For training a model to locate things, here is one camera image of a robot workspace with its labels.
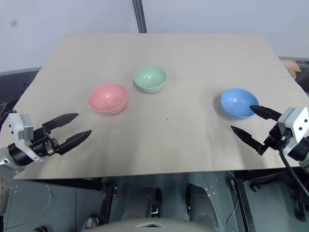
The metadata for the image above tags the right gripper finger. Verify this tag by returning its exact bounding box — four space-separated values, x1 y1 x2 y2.
249 104 283 121
230 125 267 156

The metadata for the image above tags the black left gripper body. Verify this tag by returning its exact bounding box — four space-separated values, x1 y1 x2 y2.
29 127 61 158

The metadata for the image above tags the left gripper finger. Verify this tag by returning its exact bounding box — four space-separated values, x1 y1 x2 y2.
57 130 93 156
42 113 80 134

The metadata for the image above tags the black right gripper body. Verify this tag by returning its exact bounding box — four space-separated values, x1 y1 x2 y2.
264 122 295 152

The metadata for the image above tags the blue plastic bowl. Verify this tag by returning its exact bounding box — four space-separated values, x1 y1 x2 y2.
221 87 260 120

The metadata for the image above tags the pink plastic bowl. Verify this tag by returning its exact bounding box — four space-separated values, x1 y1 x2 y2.
87 83 128 116

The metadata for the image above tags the brown cardboard piece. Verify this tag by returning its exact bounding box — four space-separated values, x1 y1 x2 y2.
281 58 302 79

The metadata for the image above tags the black table leg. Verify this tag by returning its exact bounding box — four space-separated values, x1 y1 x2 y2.
234 171 257 232
98 178 118 225

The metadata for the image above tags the dark rounded robot foot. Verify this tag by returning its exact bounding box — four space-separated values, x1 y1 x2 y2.
185 184 216 223

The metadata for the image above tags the green plastic bowl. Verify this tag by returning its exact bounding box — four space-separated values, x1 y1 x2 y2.
133 64 168 94

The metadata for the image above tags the grey robot torso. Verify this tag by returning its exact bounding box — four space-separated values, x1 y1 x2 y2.
83 216 195 232

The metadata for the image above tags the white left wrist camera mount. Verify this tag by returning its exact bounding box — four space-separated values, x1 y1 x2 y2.
6 112 44 162

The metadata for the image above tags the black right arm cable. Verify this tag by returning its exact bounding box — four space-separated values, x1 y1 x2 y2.
279 141 309 203

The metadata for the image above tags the thin white floor cable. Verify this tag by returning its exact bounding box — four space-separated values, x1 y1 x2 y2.
45 185 54 206

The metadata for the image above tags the dark vertical post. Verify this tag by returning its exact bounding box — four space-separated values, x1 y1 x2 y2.
132 0 148 34

